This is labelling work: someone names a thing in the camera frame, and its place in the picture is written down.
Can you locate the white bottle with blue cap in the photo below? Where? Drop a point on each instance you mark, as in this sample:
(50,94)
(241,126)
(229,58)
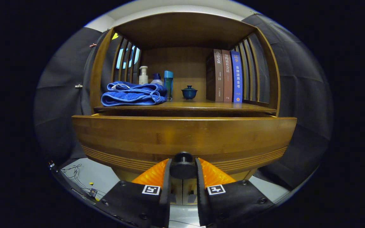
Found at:
(157,80)

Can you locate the reddish brown book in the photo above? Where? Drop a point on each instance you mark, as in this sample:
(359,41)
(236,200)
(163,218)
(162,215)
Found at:
(227,76)

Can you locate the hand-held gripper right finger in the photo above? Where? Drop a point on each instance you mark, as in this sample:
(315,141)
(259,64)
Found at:
(200,199)

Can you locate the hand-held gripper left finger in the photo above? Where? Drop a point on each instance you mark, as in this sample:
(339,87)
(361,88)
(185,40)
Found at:
(166,196)

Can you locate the brown wooden drawer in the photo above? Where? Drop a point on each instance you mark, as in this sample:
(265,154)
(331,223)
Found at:
(138,139)

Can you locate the blue book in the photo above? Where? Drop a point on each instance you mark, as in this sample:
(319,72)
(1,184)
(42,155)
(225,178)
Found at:
(236,76)

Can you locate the wooden countertop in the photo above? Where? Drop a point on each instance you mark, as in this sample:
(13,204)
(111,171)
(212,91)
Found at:
(195,104)

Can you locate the blue lidded teacup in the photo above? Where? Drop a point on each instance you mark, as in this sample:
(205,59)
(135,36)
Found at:
(189,92)

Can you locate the white pump bottle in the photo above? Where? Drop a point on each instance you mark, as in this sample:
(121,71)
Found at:
(143,77)

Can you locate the folded blue towel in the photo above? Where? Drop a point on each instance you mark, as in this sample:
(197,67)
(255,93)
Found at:
(131,95)

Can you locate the brown wooden cabinet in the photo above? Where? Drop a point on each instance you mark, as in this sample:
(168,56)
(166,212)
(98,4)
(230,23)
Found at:
(185,31)

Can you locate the teal slim bottle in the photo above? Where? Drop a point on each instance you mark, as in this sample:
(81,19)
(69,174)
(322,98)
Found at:
(168,85)

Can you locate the dark brown book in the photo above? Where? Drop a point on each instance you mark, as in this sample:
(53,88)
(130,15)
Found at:
(218,76)

